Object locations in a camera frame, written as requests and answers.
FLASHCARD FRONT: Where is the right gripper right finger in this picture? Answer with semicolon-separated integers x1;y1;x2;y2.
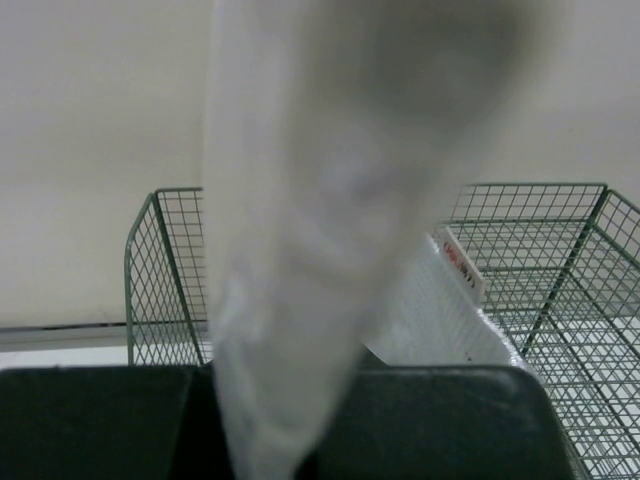
296;366;575;479

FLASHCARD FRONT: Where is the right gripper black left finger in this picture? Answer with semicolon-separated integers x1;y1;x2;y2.
1;367;233;479

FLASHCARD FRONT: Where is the clear zip pouch purple zipper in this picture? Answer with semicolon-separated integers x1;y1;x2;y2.
365;234;526;368

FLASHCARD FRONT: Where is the white notebook booklet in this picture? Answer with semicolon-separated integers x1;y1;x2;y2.
202;1;547;479

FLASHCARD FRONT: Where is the green wire mesh organizer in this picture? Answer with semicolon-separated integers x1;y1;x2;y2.
124;183;639;479

